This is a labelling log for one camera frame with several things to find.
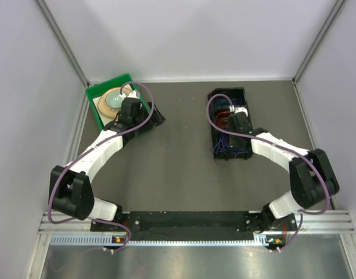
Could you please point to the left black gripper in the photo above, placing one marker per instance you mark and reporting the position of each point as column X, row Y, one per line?
column 157, row 120

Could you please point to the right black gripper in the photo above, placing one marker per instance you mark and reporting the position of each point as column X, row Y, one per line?
column 233, row 142

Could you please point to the black three-compartment tray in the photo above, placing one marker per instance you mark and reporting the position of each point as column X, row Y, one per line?
column 218, row 111

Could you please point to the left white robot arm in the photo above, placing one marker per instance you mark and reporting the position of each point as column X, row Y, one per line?
column 70, row 186

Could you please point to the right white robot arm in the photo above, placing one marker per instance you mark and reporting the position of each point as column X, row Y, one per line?
column 311, row 175

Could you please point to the light teal bowl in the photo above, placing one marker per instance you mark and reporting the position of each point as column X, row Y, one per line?
column 115, row 97

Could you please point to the white square board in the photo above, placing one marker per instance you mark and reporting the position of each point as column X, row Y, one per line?
column 103, row 119

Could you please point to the wooden round plate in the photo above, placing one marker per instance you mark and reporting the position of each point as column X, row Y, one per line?
column 105, row 109

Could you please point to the green plastic bin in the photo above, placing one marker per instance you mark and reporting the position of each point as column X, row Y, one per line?
column 97, row 90

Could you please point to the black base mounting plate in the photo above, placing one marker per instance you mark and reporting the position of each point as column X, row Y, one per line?
column 138, row 221

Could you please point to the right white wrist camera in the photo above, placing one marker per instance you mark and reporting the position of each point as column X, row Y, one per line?
column 239, row 109

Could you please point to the slotted grey cable duct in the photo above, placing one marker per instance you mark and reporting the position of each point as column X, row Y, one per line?
column 110, row 240

